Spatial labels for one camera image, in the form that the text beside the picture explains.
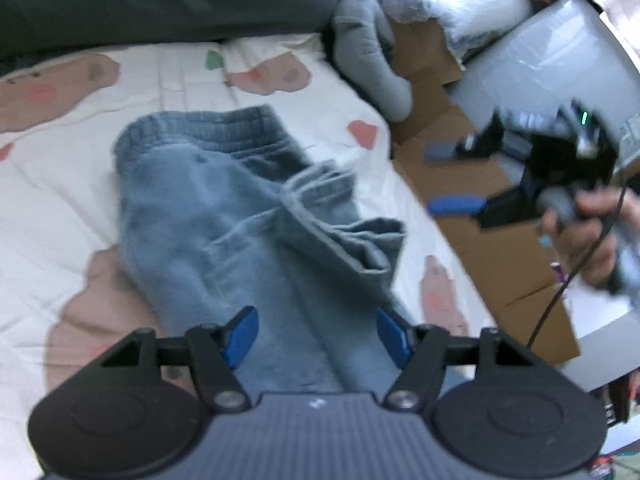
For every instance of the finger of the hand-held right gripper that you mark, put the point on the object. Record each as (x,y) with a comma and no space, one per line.
(457,205)
(440,152)

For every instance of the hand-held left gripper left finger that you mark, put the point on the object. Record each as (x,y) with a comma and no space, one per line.
(242,335)

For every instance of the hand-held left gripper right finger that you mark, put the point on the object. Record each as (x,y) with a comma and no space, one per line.
(395,337)

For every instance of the blue denim pants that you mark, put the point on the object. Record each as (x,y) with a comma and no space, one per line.
(225,220)

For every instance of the person's right hand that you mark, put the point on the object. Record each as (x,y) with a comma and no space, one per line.
(590,240)

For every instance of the flat cardboard sheet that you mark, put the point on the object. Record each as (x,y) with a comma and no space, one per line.
(500,260)

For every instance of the grey neck pillow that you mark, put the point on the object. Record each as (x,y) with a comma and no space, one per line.
(370,60)

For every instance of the clear plastic bag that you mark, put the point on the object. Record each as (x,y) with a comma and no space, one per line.
(405,5)

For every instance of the bear printed blanket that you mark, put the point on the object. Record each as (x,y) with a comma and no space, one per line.
(65,185)

